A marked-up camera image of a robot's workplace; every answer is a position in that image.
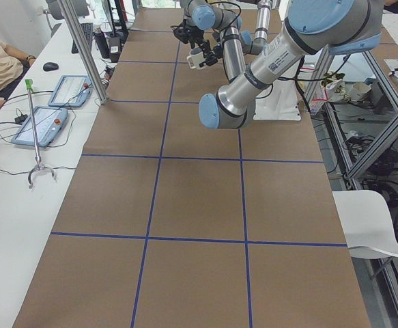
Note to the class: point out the green handled reacher grabber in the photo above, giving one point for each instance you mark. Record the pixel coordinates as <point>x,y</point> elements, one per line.
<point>39,166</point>

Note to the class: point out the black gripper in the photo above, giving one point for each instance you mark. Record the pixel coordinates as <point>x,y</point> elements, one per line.
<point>189,35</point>
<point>216,52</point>

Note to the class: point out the black computer mouse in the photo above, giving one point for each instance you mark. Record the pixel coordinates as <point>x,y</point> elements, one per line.
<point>50,66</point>

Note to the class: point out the white ceramic mug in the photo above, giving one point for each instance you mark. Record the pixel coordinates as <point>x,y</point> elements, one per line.
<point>196,59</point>

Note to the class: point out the blue teach pendant far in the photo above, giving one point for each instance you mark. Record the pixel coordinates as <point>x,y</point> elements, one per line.
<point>71,91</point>

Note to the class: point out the blue teach pendant near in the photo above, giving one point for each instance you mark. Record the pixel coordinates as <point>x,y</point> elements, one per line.
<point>48,123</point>

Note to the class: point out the black keyboard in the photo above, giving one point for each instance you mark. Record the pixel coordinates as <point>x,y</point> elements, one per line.
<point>87,29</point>

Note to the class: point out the blue teach pendant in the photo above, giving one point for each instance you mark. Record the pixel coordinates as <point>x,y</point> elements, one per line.
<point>71,91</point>
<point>48,123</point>

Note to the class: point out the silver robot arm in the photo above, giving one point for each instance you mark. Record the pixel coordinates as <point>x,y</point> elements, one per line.
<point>207,16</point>
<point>345,27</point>

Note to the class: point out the aluminium frame post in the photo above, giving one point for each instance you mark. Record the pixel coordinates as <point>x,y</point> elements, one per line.
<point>71,18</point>

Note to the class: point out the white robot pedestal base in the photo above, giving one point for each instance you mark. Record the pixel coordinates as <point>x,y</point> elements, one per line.
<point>278,102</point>

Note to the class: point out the white plastic chair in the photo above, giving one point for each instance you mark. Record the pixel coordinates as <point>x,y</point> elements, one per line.
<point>367,224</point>

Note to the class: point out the black water bottle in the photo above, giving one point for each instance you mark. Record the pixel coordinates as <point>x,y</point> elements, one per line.
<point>101,43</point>

